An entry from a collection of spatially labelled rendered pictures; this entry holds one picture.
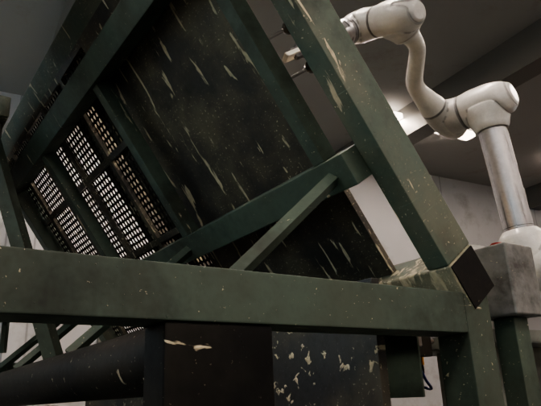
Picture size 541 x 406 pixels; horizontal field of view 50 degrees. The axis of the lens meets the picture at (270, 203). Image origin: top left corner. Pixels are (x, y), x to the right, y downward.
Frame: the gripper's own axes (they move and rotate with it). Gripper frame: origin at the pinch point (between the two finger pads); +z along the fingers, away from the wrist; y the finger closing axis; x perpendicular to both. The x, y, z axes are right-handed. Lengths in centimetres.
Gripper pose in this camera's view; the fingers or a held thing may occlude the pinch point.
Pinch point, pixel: (292, 54)
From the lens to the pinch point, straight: 179.9
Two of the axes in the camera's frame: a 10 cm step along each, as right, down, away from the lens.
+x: -2.7, 5.6, 7.8
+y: 6.5, 7.1, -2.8
